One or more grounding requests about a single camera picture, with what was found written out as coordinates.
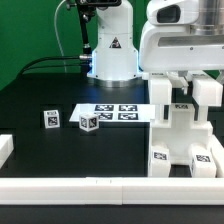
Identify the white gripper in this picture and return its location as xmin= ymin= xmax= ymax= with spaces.
xmin=139 ymin=0 xmax=224 ymax=94

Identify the white chair seat part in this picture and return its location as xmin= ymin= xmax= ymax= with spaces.
xmin=148 ymin=104 xmax=213 ymax=165

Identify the small white tagged nut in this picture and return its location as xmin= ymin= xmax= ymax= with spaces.
xmin=44 ymin=110 xmax=60 ymax=128

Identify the white right fence bar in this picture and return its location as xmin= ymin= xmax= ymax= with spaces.
xmin=211 ymin=136 xmax=224 ymax=178

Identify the white fence bar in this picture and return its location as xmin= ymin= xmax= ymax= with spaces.
xmin=211 ymin=136 xmax=224 ymax=178
xmin=0 ymin=134 xmax=14 ymax=168
xmin=0 ymin=177 xmax=224 ymax=205

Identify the white marker sheet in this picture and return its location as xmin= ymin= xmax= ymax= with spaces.
xmin=69 ymin=103 xmax=156 ymax=122

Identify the small white tagged cube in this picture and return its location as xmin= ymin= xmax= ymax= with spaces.
xmin=79 ymin=113 xmax=99 ymax=132

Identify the white front fence bar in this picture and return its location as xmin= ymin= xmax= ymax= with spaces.
xmin=0 ymin=177 xmax=224 ymax=205

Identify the white left fence bar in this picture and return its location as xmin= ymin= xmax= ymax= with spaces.
xmin=0 ymin=134 xmax=14 ymax=168

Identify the black cable bundle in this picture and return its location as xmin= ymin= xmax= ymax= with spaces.
xmin=16 ymin=55 xmax=93 ymax=79

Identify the grey thin cable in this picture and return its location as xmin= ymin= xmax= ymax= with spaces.
xmin=54 ymin=0 xmax=69 ymax=74

